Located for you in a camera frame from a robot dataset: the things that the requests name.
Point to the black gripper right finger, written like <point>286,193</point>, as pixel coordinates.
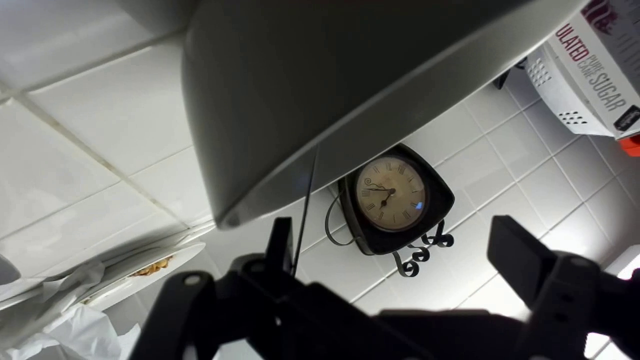
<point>566,301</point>

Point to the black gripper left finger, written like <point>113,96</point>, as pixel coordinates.
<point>180,313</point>

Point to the grey mixing bowl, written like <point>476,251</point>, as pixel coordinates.
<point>300,87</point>

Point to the brown food pieces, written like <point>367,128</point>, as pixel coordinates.
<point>152,267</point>

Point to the white plate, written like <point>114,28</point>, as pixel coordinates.
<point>180,256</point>

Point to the red round lid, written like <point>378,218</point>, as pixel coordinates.
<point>631,145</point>

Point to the white countertop appliance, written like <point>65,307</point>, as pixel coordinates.
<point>560,100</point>

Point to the black vintage table clock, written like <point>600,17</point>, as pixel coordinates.
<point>391,197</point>

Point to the white sugar carton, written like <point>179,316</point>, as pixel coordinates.
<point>592,60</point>

